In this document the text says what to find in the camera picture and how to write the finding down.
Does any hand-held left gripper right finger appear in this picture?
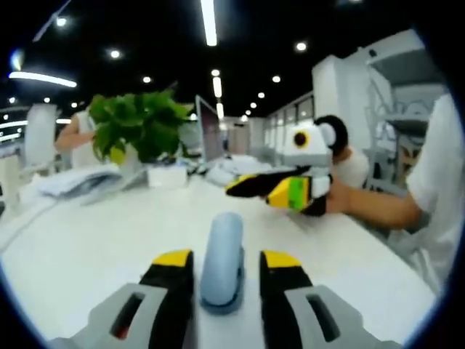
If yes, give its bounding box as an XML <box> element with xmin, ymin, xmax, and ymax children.
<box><xmin>259</xmin><ymin>249</ymin><xmax>400</xmax><ymax>349</ymax></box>

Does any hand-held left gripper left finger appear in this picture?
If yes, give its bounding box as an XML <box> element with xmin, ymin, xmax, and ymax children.
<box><xmin>72</xmin><ymin>249</ymin><xmax>195</xmax><ymax>349</ymax></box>

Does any light blue stapler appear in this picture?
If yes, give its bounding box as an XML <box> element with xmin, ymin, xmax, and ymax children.
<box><xmin>199</xmin><ymin>212</ymin><xmax>246</xmax><ymax>316</ymax></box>

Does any person's right hand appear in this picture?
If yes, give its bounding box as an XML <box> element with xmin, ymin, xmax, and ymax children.
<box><xmin>325</xmin><ymin>174</ymin><xmax>359</xmax><ymax>216</ymax></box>

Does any white cabinet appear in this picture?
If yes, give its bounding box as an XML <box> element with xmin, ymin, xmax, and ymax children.
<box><xmin>311</xmin><ymin>54</ymin><xmax>375</xmax><ymax>147</ymax></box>

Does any small white box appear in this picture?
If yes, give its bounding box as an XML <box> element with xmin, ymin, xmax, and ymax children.
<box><xmin>147</xmin><ymin>167</ymin><xmax>188</xmax><ymax>188</ymax></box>

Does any green potted plant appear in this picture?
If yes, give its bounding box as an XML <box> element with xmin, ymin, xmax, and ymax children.
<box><xmin>89</xmin><ymin>90</ymin><xmax>196</xmax><ymax>172</ymax></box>

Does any stack of documents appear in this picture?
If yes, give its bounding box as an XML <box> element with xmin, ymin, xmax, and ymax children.
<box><xmin>38</xmin><ymin>165</ymin><xmax>123</xmax><ymax>199</ymax></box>

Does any white column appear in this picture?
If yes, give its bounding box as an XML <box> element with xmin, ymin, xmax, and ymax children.
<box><xmin>24</xmin><ymin>103</ymin><xmax>60</xmax><ymax>170</ymax></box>

